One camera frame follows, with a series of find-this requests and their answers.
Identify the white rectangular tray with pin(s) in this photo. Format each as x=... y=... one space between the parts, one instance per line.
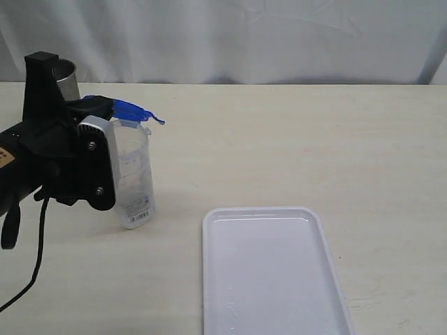
x=268 y=270

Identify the white backdrop curtain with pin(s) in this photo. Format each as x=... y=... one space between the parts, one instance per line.
x=246 y=42

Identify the blue container lid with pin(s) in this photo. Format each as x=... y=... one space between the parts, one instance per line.
x=132 y=111

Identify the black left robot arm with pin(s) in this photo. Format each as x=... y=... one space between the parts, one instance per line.
x=18 y=180

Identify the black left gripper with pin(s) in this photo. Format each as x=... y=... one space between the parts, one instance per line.
x=51 y=130

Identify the stainless steel cup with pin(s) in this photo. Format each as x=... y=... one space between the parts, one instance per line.
x=64 y=72

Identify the clear tall plastic container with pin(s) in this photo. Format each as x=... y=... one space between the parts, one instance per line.
x=135 y=203

